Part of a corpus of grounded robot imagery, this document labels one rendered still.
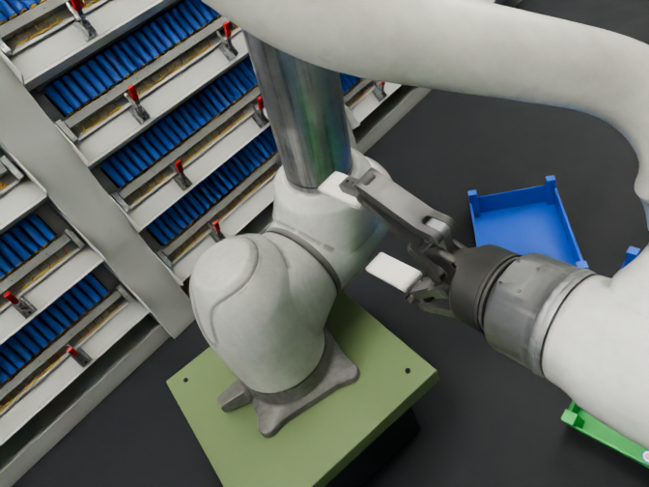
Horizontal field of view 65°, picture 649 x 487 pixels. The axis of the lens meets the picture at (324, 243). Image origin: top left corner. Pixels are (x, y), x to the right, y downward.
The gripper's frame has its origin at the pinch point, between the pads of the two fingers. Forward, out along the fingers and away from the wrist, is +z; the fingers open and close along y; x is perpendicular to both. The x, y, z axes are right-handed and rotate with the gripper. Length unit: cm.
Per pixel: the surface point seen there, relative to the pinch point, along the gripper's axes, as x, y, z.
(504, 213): -49, -57, 29
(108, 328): 38, -30, 73
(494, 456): 2, -55, -6
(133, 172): 8, -6, 76
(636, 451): -13, -57, -21
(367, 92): -63, -38, 84
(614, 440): -13, -56, -18
